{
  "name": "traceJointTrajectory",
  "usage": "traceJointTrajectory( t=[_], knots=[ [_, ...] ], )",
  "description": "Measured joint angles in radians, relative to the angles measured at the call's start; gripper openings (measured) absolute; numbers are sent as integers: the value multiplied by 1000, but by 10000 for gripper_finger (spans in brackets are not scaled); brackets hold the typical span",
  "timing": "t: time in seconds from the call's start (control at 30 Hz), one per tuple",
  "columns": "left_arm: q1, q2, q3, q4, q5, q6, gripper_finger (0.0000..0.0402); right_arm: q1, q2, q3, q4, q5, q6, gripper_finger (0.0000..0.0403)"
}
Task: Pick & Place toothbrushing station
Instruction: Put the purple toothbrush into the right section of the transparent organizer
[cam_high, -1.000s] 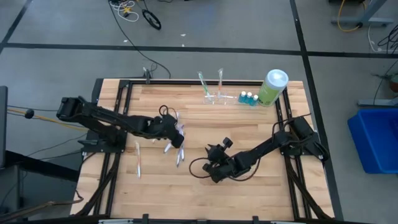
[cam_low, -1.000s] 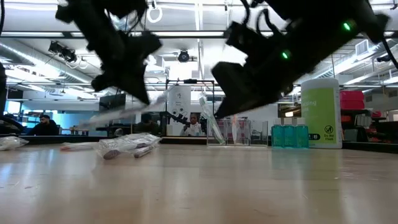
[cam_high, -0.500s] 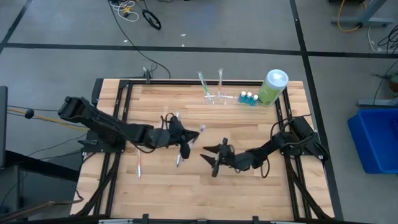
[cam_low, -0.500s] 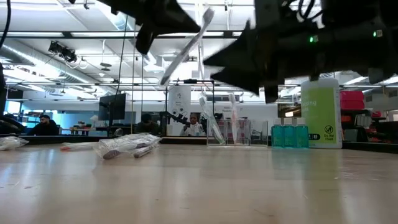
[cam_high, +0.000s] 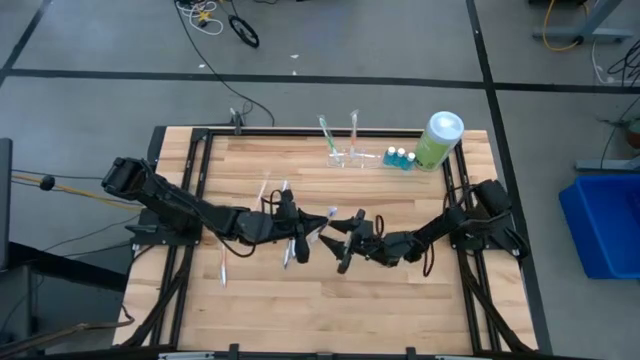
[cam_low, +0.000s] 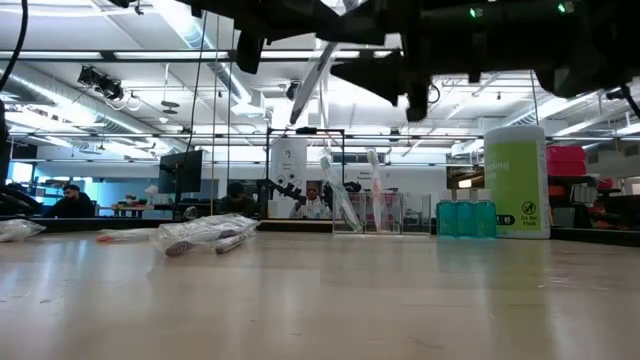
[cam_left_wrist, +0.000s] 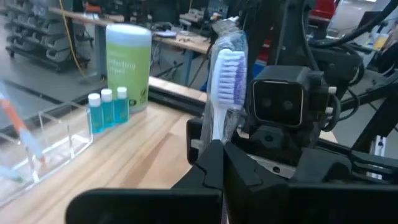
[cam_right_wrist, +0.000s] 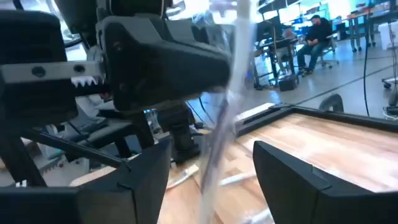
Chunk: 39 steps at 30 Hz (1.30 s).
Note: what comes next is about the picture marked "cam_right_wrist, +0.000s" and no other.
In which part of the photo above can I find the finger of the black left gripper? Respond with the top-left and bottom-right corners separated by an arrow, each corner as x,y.
161,20 -> 234,58
104,15 -> 233,111

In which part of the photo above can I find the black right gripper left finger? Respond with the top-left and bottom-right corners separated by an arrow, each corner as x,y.
0,136 -> 172,224

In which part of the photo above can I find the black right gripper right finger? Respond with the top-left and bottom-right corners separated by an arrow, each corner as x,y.
253,140 -> 398,224

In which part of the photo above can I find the white toothbrush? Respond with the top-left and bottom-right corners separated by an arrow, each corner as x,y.
242,208 -> 274,224

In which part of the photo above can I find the black desk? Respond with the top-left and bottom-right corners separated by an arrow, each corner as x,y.
253,18 -> 298,91

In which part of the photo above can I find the black box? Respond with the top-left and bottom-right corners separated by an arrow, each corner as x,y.
278,74 -> 300,92

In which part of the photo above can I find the person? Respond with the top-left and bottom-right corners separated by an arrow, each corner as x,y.
297,14 -> 333,75

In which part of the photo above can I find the grey office chair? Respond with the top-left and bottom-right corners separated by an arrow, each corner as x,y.
317,37 -> 340,70

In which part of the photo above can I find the black rig frame strut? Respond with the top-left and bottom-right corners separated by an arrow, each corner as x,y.
0,123 -> 131,187

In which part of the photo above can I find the black table edge rail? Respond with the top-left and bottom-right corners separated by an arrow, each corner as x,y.
234,104 -> 398,133

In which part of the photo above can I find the thin black cable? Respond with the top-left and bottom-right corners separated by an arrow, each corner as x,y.
363,0 -> 371,118

